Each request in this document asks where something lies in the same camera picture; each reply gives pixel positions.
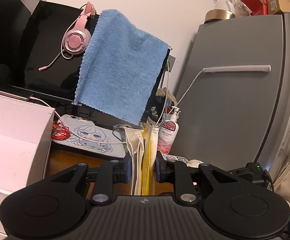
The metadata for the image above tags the red cable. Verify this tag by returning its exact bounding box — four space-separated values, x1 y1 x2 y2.
51 122 72 140

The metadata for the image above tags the white socket cable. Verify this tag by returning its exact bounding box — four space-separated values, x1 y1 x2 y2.
160 60 171 130

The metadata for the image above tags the cream plush toy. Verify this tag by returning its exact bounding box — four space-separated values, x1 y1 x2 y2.
187 159 203 168

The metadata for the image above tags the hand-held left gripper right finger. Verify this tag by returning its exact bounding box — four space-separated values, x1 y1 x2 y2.
155 155 260 204

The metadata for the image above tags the grey refrigerator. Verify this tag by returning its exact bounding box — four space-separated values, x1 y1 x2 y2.
171 11 290 205

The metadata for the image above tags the white light bar cable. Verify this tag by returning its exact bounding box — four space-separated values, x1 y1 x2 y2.
155 70 205 128

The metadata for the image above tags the red box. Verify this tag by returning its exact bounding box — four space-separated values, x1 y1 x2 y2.
240 0 269 17

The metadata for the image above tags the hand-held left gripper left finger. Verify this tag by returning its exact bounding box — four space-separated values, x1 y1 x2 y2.
27 154 133 205

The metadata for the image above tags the pink headset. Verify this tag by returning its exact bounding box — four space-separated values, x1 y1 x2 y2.
39 1 97 71

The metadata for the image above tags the woven basket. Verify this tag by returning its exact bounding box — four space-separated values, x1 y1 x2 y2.
156 87 178 105

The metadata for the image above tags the pink lotion pump bottle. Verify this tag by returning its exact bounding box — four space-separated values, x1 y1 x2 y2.
157 106 180 155

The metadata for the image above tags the glass jar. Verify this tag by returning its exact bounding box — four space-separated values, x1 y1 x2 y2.
233 2 251 18

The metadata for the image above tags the white and gold kettle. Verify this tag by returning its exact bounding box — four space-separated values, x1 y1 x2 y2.
205 0 236 24

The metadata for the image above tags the wall socket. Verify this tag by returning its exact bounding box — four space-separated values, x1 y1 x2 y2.
166 55 176 72

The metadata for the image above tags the black monitor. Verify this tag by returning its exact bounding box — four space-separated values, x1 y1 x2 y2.
17 0 171 130

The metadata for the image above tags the white light bar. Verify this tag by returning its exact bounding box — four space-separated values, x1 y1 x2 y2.
202 65 271 73

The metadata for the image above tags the blue towel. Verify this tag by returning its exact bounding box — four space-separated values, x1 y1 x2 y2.
74 9 169 126

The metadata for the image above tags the silver tablet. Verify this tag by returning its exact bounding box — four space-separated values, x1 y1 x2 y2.
0 90 33 102

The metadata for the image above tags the white cardboard drawer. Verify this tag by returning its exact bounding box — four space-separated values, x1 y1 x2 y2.
0 92 56 238

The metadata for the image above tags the black computer tower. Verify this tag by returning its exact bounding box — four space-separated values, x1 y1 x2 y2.
0 0 32 80

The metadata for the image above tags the white and yellow printed bag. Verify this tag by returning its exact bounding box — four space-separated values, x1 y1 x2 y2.
124 126 160 196

